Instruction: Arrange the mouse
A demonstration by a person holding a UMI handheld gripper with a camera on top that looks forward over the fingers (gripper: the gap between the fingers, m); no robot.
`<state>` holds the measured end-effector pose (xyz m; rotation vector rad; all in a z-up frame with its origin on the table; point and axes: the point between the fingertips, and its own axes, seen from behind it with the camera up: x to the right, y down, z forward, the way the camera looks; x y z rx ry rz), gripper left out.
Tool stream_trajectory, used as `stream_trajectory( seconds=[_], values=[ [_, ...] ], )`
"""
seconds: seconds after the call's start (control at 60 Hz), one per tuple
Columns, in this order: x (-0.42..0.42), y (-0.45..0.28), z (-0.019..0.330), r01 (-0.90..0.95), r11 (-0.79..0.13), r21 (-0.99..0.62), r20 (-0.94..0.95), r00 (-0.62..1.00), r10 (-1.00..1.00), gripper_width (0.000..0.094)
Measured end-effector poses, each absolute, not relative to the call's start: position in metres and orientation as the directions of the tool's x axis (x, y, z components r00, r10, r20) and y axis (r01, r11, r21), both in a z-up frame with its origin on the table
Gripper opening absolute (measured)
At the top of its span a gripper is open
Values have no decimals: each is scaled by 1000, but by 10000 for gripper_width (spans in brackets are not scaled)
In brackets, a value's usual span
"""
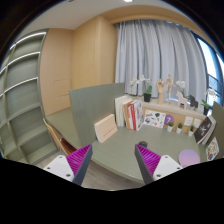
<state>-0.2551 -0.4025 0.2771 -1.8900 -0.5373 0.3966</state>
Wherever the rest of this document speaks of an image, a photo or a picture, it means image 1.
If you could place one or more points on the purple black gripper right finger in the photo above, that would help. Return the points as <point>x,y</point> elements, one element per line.
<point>153,166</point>

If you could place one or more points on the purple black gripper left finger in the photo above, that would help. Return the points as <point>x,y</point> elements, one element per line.
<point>72,167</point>

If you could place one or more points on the black computer mouse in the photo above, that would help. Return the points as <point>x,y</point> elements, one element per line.
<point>143,144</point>

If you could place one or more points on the round lilac mouse pad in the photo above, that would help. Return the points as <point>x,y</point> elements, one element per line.
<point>188,157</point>

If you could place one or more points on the wooden chair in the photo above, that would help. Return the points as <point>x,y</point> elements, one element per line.
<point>61,143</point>

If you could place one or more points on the colourful sticker sheet card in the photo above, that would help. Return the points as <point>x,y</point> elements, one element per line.
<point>154,118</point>

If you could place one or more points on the small potted plant left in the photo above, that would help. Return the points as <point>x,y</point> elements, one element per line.
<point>170,126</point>

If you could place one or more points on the small potted plant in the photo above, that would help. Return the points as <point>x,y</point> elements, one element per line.
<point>170,126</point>
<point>179,128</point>
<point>191,131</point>

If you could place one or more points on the purple round sign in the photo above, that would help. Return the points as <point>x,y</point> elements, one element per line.
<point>168,118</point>

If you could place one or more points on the small potted plant middle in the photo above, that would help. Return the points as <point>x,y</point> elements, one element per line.
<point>179,128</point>

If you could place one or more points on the small potted plant right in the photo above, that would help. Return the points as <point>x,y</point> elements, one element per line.
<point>191,131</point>

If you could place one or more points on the green desk partition panel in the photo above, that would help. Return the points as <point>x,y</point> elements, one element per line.
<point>90,105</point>

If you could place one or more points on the white upright book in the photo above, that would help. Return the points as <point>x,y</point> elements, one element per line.
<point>119,110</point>

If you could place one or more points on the colourful picture card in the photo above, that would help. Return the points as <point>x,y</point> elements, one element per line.
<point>212,150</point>

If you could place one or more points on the white orchid in black pot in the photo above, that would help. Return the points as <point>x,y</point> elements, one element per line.
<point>147,87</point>

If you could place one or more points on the white horse figurine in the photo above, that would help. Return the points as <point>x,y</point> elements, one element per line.
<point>181,100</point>

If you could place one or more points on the dark horse figurine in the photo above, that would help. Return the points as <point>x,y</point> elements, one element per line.
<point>193,102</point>

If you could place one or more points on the wooden hand model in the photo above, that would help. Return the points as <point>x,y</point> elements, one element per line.
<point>160,88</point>

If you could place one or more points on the wooden artist mannequin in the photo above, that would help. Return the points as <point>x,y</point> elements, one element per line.
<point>170,85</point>

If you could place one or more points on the white flowers in pot right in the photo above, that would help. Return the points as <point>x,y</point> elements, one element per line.
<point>210,99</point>

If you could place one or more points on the grey window curtain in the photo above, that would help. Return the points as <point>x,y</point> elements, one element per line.
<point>155,49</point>

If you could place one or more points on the green wall shelf unit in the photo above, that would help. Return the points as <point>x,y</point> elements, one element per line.
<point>24,136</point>

